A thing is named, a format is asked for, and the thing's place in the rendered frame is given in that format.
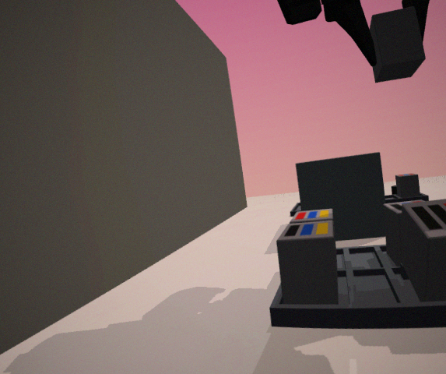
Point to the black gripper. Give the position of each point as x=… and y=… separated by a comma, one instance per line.
x=349, y=15

